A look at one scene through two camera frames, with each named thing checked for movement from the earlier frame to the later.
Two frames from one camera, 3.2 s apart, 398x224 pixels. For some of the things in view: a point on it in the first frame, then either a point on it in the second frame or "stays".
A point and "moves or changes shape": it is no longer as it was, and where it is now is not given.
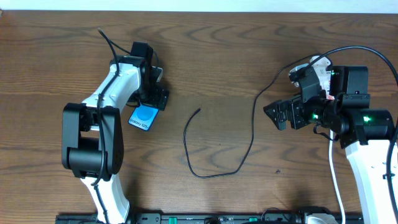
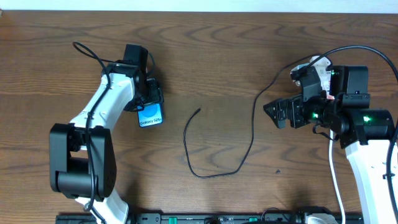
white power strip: [323, 74] stays
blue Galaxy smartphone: [143, 117] moves or changes shape
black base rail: [208, 218] stays
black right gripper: [281, 106] stays
